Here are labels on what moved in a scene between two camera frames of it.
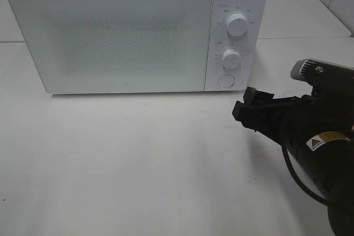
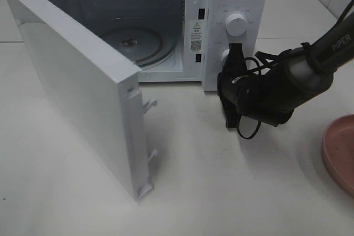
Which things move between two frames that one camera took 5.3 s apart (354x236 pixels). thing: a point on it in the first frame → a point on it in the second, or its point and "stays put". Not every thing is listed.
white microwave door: (117, 38) → (102, 91)
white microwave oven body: (145, 32) stays put
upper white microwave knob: (237, 25) stays put
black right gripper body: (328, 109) → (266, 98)
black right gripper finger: (255, 118) → (236, 53)
